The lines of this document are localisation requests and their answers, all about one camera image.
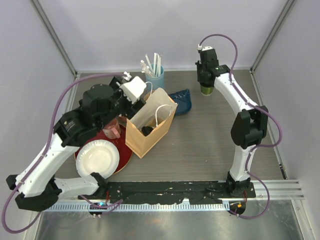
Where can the blue straw holder cup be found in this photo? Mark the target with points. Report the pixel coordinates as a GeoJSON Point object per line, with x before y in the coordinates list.
{"type": "Point", "coordinates": [157, 82]}

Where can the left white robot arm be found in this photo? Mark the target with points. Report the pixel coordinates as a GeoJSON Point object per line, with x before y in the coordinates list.
{"type": "Point", "coordinates": [37, 187]}

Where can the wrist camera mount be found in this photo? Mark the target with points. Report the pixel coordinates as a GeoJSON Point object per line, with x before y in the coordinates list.
{"type": "Point", "coordinates": [133, 87]}
{"type": "Point", "coordinates": [201, 48]}

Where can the brown paper cup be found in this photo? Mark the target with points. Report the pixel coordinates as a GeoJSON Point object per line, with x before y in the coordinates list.
{"type": "Point", "coordinates": [154, 122]}

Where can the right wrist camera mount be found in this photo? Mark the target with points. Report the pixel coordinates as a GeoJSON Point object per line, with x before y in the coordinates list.
{"type": "Point", "coordinates": [201, 48]}

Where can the red round tray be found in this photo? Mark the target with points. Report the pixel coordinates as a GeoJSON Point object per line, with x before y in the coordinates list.
{"type": "Point", "coordinates": [125, 153]}

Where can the green paper cup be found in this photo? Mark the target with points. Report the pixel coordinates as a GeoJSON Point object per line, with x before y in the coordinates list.
{"type": "Point", "coordinates": [206, 90]}

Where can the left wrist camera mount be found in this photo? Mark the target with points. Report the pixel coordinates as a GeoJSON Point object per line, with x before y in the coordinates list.
{"type": "Point", "coordinates": [133, 87]}

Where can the white paper plate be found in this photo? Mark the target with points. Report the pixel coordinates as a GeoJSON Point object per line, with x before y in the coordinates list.
{"type": "Point", "coordinates": [97, 156]}

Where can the brown paper bag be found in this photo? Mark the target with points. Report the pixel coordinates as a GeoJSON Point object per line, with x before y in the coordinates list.
{"type": "Point", "coordinates": [158, 105]}

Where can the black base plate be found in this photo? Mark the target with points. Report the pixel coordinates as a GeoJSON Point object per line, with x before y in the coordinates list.
{"type": "Point", "coordinates": [170, 192]}

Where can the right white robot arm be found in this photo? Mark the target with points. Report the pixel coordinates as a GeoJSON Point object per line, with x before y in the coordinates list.
{"type": "Point", "coordinates": [250, 125]}

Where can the pink glass mug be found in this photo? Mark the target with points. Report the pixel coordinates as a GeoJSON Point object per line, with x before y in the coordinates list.
{"type": "Point", "coordinates": [112, 130]}

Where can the blue plastic dish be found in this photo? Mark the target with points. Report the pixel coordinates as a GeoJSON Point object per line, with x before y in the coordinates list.
{"type": "Point", "coordinates": [183, 100]}

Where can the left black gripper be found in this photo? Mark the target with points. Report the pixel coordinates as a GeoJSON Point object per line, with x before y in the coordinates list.
{"type": "Point", "coordinates": [131, 108]}

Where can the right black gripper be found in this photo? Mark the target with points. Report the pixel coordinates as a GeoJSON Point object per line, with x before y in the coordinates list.
{"type": "Point", "coordinates": [200, 79]}

